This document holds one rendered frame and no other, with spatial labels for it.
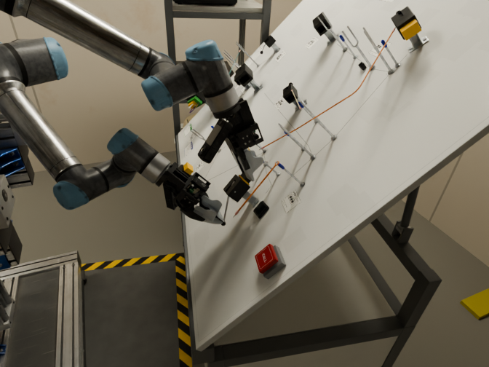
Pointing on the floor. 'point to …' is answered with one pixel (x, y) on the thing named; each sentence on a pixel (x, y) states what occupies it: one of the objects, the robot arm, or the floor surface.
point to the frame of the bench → (265, 346)
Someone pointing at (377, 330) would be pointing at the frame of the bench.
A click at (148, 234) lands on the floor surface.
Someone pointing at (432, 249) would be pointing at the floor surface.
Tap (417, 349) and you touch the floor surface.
